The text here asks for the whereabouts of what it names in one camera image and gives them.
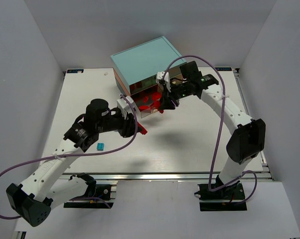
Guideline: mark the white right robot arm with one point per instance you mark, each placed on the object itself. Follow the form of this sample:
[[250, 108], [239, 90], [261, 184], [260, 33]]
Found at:
[[210, 88]]

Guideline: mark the aluminium table right rail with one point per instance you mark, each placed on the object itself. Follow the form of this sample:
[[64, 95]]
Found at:
[[248, 139]]

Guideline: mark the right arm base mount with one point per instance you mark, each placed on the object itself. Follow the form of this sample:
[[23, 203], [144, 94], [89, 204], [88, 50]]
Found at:
[[224, 200]]

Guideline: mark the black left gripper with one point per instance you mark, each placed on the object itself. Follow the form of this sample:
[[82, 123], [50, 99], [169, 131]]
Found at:
[[129, 125]]

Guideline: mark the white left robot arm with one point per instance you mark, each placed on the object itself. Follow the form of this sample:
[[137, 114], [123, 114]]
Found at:
[[36, 196]]

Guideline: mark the aluminium table rail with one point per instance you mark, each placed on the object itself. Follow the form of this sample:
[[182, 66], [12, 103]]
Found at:
[[248, 139], [190, 176]]

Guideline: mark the blue label sticker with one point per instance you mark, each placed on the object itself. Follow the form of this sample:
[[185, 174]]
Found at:
[[74, 71], [223, 68]]

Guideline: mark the red square lego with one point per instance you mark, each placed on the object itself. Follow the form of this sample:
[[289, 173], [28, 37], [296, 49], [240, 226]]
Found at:
[[145, 99]]

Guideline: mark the red long lego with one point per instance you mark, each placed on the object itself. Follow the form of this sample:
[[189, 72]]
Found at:
[[156, 97]]

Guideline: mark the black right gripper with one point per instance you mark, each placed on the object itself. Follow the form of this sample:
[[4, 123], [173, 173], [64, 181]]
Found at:
[[170, 97]]

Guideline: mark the teal square lego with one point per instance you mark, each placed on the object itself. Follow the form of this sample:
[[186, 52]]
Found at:
[[100, 146]]

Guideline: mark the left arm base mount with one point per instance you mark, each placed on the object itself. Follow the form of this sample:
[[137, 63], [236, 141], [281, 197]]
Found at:
[[97, 196]]

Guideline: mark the left blue label sticker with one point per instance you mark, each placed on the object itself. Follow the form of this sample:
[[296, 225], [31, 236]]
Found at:
[[74, 71]]

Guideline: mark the aluminium table front rail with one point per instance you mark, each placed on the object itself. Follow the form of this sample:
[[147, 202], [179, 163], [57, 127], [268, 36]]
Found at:
[[190, 176]]

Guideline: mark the red rounded lego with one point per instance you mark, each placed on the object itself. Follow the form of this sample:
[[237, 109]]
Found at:
[[144, 108], [142, 130]]

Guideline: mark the right blue label sticker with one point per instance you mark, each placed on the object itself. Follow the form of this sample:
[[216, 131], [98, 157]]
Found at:
[[223, 68]]

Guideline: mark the teal drawer cabinet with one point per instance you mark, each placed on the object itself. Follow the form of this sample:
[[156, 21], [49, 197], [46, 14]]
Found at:
[[135, 69]]

